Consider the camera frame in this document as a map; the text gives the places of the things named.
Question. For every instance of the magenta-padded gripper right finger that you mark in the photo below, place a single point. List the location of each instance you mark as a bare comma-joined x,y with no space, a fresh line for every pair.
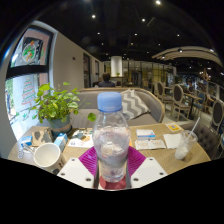
140,166

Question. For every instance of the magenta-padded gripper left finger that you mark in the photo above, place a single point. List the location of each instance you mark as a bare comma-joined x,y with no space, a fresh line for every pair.
85,166

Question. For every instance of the clear blue-capped water bottle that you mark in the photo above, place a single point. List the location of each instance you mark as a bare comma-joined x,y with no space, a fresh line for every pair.
111,140

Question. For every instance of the white printed leaflet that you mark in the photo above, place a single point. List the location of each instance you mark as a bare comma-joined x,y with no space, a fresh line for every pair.
150,144

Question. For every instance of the illustrated white brochure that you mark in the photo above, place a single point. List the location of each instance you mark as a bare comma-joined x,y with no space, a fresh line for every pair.
80,140

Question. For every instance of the white and blue box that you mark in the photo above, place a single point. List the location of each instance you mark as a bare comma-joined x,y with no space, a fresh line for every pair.
145,134

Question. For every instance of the blue carton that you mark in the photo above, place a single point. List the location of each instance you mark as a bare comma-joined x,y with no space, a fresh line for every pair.
60,141

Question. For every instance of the white paper napkin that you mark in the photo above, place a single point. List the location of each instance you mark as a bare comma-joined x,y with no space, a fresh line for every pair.
172,140

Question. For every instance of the clear plastic cup with straw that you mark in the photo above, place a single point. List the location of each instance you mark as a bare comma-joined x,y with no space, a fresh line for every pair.
185,145

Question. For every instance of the yellow card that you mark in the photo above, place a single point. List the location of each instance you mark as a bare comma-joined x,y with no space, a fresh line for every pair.
173,127

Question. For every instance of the brown spotted card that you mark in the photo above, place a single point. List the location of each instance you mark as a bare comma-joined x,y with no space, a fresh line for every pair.
41,136

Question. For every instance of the white paper packet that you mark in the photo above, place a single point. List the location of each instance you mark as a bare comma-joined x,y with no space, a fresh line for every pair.
28,149

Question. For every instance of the grey chevron cushion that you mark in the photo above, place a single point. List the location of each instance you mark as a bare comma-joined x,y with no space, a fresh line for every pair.
134,104

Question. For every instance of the small blue tissue pack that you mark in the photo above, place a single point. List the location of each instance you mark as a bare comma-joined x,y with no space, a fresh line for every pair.
26,140

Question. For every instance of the grey curved sofa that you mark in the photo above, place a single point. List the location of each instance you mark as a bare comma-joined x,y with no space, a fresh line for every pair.
153,103

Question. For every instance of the small white code card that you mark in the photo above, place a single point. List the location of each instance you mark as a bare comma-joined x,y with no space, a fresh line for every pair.
20,152

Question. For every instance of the green potted plant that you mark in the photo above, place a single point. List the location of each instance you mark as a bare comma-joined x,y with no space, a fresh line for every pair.
55,105

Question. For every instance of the grey tufted armchair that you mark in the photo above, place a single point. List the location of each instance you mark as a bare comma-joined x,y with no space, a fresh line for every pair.
205,136

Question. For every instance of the group of oval-back chairs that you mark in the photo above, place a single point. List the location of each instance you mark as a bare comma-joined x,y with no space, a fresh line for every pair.
180,98

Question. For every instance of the person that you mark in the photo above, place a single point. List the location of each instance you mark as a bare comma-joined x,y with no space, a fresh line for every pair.
106,81

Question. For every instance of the window with holiday stickers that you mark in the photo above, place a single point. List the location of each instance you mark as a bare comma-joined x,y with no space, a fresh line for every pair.
26,66

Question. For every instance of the group of ceiling lights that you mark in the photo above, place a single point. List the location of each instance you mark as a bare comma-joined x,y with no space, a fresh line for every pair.
157,2

